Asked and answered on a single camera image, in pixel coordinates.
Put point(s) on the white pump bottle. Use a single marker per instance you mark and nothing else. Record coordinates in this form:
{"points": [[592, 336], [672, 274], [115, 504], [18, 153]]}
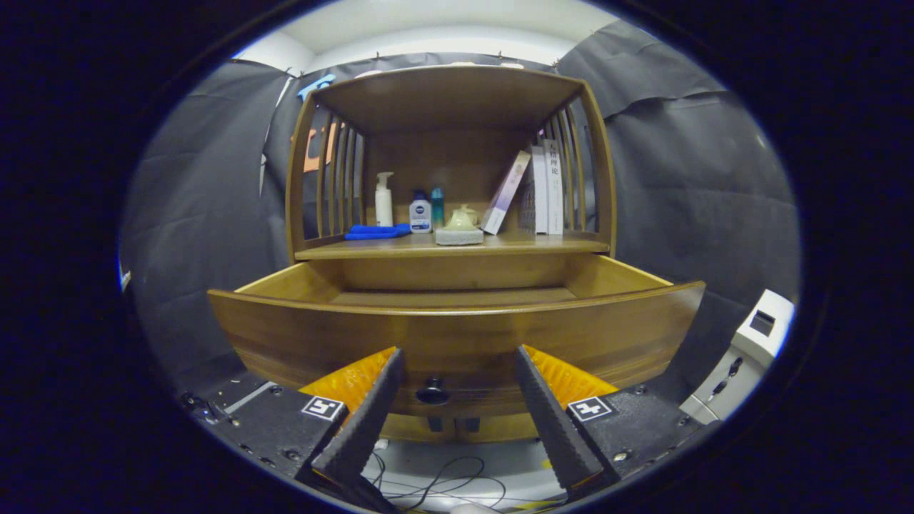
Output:
{"points": [[384, 207]]}

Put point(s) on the purple and white box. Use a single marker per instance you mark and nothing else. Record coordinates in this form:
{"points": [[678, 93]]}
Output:
{"points": [[505, 193]]}

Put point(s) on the teal bottle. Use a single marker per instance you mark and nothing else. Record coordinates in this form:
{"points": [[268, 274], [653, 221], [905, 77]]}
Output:
{"points": [[438, 208]]}

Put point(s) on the blue cloth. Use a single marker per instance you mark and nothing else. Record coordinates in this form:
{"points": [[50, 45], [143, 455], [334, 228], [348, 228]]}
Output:
{"points": [[377, 231]]}

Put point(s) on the wooden cabinet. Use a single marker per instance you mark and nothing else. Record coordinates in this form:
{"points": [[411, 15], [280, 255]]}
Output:
{"points": [[450, 100]]}

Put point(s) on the white lotion bottle blue cap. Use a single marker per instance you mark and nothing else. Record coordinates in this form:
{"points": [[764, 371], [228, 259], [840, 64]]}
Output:
{"points": [[420, 215]]}

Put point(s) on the plain white book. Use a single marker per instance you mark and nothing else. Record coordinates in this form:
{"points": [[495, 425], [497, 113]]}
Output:
{"points": [[540, 193]]}

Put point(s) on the wooden drawer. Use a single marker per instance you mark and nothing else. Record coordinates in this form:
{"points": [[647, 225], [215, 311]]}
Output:
{"points": [[457, 335]]}

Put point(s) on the wooden cabinet door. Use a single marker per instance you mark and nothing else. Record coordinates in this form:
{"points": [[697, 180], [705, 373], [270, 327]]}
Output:
{"points": [[500, 428], [410, 428]]}

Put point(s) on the white device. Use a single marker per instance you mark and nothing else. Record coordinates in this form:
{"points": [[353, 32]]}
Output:
{"points": [[742, 357]]}

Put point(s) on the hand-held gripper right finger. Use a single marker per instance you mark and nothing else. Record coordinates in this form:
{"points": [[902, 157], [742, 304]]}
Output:
{"points": [[553, 421]]}

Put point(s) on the white book black characters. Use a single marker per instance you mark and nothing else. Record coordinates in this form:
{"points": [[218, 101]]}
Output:
{"points": [[554, 189]]}

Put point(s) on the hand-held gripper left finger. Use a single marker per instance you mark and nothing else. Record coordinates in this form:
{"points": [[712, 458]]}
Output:
{"points": [[368, 421]]}

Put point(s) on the wooden countertop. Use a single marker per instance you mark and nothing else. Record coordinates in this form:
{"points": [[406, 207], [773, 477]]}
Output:
{"points": [[528, 244]]}

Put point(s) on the dark patterned book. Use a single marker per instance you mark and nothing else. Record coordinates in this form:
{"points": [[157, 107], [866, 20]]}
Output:
{"points": [[527, 203]]}

